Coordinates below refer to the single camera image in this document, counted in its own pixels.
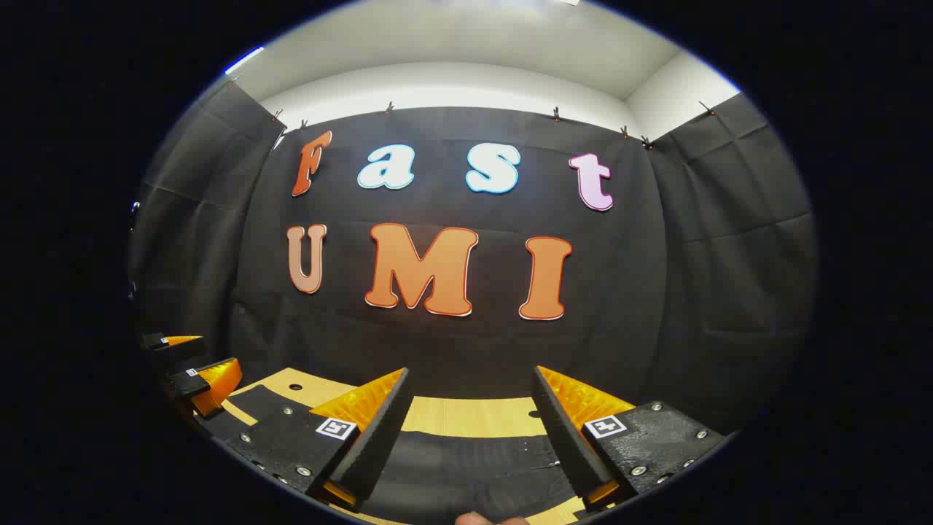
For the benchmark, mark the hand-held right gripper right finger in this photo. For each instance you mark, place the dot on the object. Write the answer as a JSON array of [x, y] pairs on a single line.
[[565, 437]]

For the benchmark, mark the dark grey jeans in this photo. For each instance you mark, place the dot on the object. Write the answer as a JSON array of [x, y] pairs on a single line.
[[466, 467]]

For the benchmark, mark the black backdrop cloth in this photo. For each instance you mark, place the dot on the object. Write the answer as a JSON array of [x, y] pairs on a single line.
[[641, 292]]

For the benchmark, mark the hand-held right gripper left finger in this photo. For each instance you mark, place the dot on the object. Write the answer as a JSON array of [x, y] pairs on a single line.
[[375, 437]]

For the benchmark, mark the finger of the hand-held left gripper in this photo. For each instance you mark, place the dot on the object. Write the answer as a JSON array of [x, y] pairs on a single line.
[[171, 348], [191, 384]]

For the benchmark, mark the ceiling light strip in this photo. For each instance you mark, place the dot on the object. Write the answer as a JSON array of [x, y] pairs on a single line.
[[244, 60]]

